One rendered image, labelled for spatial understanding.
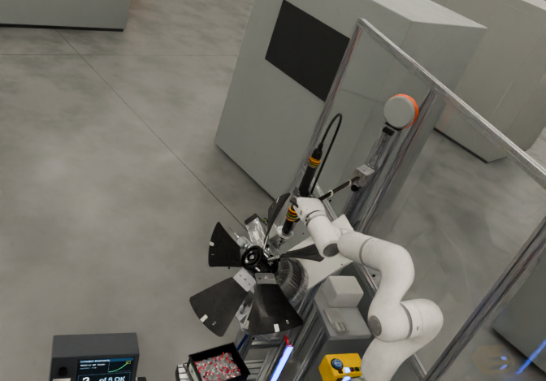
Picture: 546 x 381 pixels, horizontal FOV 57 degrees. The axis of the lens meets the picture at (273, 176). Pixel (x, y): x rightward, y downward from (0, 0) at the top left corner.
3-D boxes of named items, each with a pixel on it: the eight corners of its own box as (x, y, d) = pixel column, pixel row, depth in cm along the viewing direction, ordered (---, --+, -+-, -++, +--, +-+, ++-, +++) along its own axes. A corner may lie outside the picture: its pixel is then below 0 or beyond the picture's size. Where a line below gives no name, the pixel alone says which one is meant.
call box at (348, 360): (348, 367, 219) (357, 352, 214) (357, 388, 211) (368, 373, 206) (316, 370, 213) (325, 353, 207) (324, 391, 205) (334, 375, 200)
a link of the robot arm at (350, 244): (405, 244, 156) (346, 227, 183) (365, 235, 149) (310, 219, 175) (398, 271, 156) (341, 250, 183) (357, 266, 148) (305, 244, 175)
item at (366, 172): (359, 175, 254) (366, 162, 250) (370, 183, 251) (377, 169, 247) (349, 180, 246) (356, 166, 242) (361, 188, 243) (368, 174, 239)
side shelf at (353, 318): (342, 285, 284) (344, 282, 282) (369, 338, 256) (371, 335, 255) (305, 285, 274) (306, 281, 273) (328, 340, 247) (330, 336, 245)
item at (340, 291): (345, 284, 280) (353, 270, 275) (357, 307, 268) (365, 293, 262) (318, 284, 274) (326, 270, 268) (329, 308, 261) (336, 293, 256)
